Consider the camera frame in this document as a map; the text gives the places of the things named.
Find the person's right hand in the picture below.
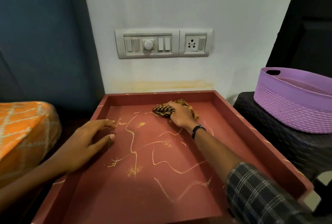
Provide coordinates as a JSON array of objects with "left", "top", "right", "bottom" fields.
[{"left": 166, "top": 101, "right": 199, "bottom": 130}]

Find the person's left hand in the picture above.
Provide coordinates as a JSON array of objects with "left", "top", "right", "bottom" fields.
[{"left": 53, "top": 119, "right": 117, "bottom": 174}]

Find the brown striped cleaning cloth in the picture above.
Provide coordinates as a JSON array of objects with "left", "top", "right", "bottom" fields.
[{"left": 152, "top": 99, "right": 199, "bottom": 121}]

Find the person's left forearm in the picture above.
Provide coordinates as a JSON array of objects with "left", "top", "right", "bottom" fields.
[{"left": 0, "top": 157, "right": 69, "bottom": 207}]

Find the person's right forearm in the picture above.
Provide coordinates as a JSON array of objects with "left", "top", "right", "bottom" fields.
[{"left": 192, "top": 127, "right": 316, "bottom": 224}]

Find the black wristband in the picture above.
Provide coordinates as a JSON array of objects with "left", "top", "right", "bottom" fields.
[{"left": 191, "top": 125, "right": 207, "bottom": 140}]

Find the red rimmed bedside table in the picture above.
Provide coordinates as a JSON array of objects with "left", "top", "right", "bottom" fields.
[{"left": 31, "top": 90, "right": 315, "bottom": 224}]

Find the white socket panel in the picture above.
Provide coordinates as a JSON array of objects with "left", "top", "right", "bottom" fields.
[{"left": 179, "top": 28, "right": 213, "bottom": 57}]

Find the orange patterned bed cover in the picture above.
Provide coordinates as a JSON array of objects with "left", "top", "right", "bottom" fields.
[{"left": 0, "top": 101, "right": 62, "bottom": 188}]

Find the blue padded headboard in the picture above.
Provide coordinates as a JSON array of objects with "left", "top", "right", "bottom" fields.
[{"left": 0, "top": 0, "right": 105, "bottom": 114}]

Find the purple plastic basket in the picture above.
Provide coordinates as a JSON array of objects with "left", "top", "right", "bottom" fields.
[{"left": 253, "top": 67, "right": 332, "bottom": 134}]

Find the black wicker stool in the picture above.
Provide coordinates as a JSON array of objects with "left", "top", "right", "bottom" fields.
[{"left": 233, "top": 91, "right": 332, "bottom": 217}]

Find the dark wooden door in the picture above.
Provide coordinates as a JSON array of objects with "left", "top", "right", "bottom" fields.
[{"left": 266, "top": 0, "right": 332, "bottom": 78}]

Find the white switch panel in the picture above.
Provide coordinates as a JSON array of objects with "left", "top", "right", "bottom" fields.
[{"left": 115, "top": 29, "right": 180, "bottom": 59}]

